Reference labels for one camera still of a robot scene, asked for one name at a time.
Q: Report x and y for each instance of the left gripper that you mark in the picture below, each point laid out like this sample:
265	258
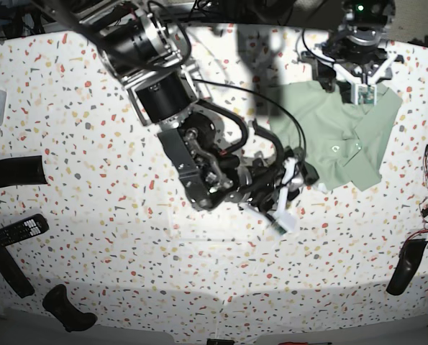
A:
351	57

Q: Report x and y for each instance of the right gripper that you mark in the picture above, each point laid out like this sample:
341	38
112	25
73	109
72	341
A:
262	197

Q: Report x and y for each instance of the light green T-shirt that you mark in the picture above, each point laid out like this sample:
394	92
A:
345	142

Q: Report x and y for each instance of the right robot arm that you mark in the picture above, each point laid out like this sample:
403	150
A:
218	156

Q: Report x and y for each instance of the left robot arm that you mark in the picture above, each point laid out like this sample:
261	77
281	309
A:
367	15

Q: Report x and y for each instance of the small black box bottom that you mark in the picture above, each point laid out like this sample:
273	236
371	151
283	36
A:
219	342

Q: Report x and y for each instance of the black TV remote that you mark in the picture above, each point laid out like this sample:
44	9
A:
22	230

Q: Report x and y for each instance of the black cylindrical speaker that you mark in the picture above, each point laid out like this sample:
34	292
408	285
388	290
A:
22	171

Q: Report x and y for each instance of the long black bar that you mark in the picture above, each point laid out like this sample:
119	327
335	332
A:
13	275

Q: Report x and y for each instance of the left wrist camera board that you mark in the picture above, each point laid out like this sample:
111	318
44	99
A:
363	94

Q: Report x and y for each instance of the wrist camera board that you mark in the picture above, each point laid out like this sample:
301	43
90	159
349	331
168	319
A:
363	94
283	223

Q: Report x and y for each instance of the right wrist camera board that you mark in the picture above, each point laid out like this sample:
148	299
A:
283	223

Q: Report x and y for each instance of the black curved handle right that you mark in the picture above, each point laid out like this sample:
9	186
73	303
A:
410	258

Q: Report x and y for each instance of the red handled screwdriver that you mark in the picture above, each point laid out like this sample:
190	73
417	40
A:
304	343

